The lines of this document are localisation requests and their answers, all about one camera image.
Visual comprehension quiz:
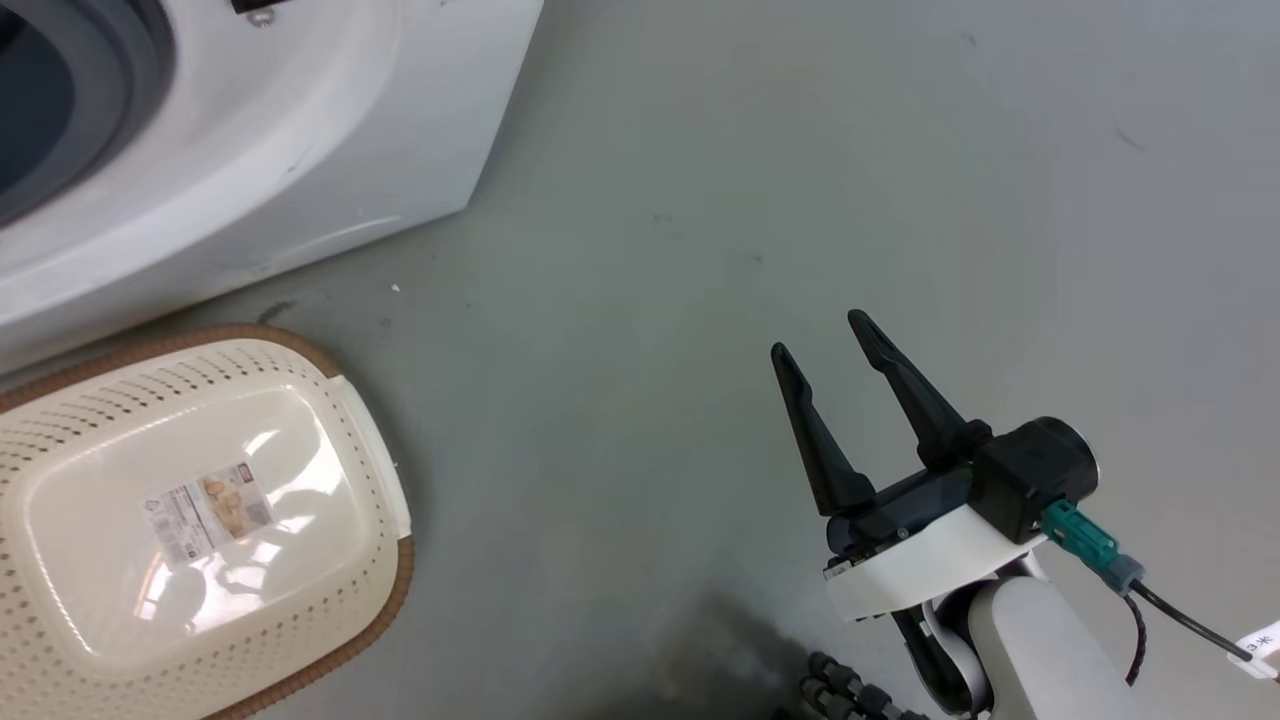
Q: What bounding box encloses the white washing machine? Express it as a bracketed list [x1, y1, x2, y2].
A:
[0, 0, 545, 376]

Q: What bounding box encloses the black cable with teal plug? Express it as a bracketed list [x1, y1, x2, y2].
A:
[1040, 500, 1280, 686]

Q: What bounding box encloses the black corrugated cable conduit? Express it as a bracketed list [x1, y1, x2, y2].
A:
[775, 652, 931, 720]

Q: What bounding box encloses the paper label sticker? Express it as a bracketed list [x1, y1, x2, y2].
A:
[142, 463, 275, 567]

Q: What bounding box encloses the cream perforated laundry basket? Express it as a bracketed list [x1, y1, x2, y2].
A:
[0, 323, 416, 720]

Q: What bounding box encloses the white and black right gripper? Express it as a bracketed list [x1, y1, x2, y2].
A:
[770, 309, 1049, 623]

